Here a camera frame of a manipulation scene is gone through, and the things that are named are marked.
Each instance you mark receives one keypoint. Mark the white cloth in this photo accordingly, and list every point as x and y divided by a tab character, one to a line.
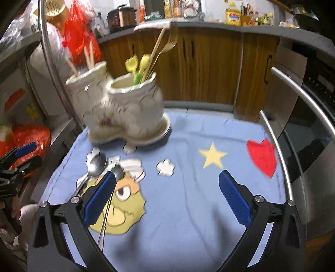
154	25

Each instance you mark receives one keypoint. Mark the curved metal rail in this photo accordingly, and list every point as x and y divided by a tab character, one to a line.
280	162
53	62

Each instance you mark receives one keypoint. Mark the person's left hand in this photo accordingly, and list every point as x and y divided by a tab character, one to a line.
16	212

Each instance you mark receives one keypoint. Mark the beige plastic colander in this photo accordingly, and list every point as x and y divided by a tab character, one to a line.
53	9

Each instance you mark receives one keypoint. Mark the white appliance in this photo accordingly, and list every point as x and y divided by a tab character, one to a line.
15	115

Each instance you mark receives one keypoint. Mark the electric pressure cooker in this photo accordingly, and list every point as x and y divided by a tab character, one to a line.
121	18

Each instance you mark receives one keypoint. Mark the large white plastic bag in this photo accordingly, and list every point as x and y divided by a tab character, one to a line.
44	65

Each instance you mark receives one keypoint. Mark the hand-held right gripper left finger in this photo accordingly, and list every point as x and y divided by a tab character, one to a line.
99	201

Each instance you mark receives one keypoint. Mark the sauce bottle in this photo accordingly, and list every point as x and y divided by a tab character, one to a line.
265	19
271	18
258	17
252	17

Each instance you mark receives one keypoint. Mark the white floral ceramic utensil holder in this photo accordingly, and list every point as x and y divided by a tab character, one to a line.
125	112

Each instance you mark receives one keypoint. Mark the gold fork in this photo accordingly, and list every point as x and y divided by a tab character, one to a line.
170	41

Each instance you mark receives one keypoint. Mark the small white bag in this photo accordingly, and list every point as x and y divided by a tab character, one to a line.
189	6

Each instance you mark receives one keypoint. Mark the green packet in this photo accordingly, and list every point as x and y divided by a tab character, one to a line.
153	17

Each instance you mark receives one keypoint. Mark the built-in oven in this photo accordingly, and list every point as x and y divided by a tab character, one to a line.
314	146

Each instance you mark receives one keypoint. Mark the wooden knife block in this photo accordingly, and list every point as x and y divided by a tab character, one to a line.
245	19

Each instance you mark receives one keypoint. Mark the grey kitchen countertop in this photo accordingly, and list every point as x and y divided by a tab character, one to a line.
261	30

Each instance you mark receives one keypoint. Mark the red plastic bag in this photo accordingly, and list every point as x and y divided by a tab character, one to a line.
31	138
81	39

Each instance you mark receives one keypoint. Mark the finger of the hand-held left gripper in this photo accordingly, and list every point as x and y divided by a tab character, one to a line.
24	149
28	166

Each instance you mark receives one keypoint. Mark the white ceramic saucer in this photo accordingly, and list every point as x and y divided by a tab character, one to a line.
159	133

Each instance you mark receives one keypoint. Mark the large steel spoon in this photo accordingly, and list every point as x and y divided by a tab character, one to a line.
96	164

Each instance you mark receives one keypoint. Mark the small steel spoon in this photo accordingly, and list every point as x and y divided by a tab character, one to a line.
117	172

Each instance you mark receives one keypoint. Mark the yellow plastic spoon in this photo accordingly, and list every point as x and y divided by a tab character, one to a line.
130	64

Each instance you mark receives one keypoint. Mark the black wok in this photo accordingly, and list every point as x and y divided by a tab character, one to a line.
305	18

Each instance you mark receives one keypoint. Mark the wooden kitchen cabinet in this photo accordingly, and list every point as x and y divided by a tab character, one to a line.
209	65

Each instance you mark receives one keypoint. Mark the blue cartoon printed cloth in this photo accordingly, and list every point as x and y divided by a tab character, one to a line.
183	209

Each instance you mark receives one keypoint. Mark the wooden chopstick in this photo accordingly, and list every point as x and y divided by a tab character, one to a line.
86	58
71	66
91	56
157	47

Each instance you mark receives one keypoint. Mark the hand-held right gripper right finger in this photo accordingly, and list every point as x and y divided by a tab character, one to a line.
235	201

